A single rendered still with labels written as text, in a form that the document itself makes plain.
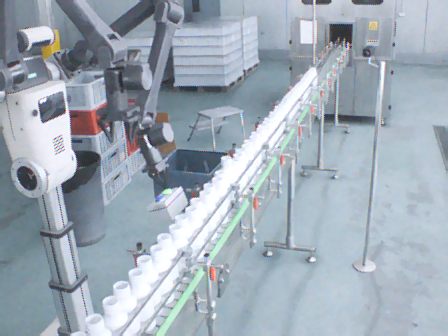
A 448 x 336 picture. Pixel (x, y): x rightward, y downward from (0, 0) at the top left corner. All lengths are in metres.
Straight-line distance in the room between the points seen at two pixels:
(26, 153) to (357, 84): 5.09
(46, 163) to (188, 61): 6.86
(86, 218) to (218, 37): 5.28
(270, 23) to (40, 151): 10.60
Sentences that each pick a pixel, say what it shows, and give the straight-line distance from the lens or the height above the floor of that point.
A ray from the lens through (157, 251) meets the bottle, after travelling 1.20.
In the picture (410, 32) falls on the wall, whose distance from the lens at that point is 11.71.
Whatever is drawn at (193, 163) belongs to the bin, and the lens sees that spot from 2.57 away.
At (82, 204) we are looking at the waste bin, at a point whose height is 0.36.
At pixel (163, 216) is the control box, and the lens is 1.57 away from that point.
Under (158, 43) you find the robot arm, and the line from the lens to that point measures 1.59.
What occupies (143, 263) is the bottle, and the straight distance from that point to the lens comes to 1.16.
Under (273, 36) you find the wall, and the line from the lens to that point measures 12.01.
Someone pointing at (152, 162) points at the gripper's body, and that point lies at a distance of 1.59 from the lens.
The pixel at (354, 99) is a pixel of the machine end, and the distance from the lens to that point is 6.32.
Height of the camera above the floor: 1.78
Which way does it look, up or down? 22 degrees down
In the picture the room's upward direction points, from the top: 3 degrees counter-clockwise
